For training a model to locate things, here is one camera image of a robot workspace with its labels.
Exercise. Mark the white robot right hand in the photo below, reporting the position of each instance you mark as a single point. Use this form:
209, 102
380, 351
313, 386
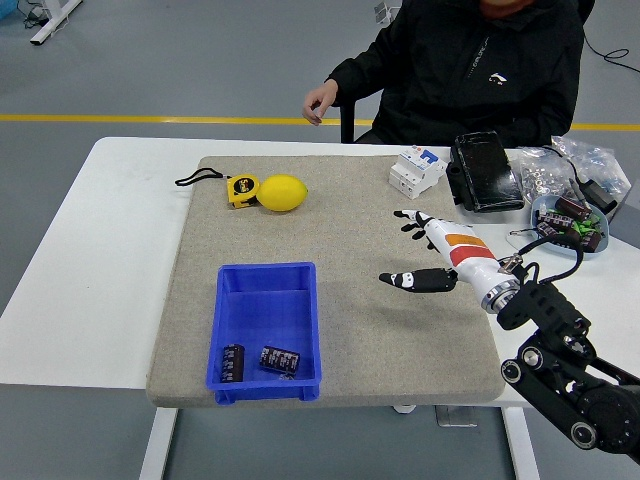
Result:
462, 250

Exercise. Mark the dark brown cylindrical battery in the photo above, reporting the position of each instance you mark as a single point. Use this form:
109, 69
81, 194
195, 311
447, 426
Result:
592, 240
279, 360
233, 364
572, 207
570, 235
549, 231
557, 220

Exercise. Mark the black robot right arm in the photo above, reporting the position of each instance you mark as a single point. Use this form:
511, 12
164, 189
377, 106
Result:
540, 300

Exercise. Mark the blue plastic box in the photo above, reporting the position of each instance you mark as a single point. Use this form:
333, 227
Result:
267, 310

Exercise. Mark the black wrapped case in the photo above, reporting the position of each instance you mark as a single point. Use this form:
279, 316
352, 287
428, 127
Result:
482, 172

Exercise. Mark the white circuit breaker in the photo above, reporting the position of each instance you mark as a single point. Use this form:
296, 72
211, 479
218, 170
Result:
415, 175

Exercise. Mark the light blue bowl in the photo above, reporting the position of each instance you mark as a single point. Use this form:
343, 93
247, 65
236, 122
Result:
547, 202

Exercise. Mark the plastic bag of metal washers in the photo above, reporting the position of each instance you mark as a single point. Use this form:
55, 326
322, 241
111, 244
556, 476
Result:
537, 172

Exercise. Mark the green terminal block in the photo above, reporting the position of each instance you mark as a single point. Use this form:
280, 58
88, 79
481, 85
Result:
582, 227

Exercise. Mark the grey-brown mat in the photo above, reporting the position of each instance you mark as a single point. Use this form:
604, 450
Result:
325, 240

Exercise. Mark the black power adapter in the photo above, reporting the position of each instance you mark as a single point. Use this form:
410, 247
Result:
600, 197

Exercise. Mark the plastic bag of blue parts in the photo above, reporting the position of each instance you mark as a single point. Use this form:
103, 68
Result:
595, 160

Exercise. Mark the grey metal floor plate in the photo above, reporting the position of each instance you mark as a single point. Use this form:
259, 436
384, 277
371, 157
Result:
455, 416

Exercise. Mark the black chair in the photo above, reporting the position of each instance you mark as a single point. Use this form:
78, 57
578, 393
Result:
347, 120

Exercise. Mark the person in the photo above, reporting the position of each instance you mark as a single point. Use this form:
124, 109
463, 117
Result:
475, 75

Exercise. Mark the yellow lemon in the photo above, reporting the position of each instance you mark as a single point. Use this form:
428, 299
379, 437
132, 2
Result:
281, 192

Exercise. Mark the white table leg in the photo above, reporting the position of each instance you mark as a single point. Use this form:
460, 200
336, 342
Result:
521, 445
159, 445

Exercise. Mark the person's hand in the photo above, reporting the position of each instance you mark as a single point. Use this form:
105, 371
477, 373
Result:
320, 102

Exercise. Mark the small metal scrap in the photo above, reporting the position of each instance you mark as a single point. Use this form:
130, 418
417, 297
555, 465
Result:
287, 376

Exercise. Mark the yellow tape measure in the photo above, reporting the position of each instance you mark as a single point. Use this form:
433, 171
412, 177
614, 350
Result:
240, 192

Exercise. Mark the blue background item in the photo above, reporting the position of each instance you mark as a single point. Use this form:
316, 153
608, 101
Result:
7, 9

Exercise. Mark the grey metal bracket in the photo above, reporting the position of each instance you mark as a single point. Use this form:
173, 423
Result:
382, 12

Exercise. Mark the white background table frame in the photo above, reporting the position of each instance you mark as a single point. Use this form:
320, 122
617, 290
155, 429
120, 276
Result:
50, 27

